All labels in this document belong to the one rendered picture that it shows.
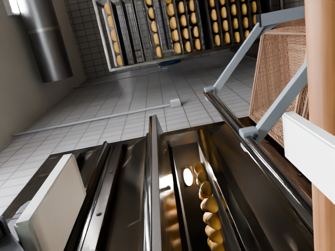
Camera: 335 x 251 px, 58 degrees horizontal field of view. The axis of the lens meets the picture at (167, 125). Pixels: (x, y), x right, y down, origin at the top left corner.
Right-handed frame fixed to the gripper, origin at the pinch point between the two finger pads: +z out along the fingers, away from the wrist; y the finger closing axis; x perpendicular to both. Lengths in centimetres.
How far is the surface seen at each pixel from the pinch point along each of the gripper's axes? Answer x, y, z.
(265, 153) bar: -17.3, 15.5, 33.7
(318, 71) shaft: 2.6, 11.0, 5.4
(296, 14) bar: 3, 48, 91
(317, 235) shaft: -12.3, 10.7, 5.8
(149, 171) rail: -40, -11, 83
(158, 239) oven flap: -40, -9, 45
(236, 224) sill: -55, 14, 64
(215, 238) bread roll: -89, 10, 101
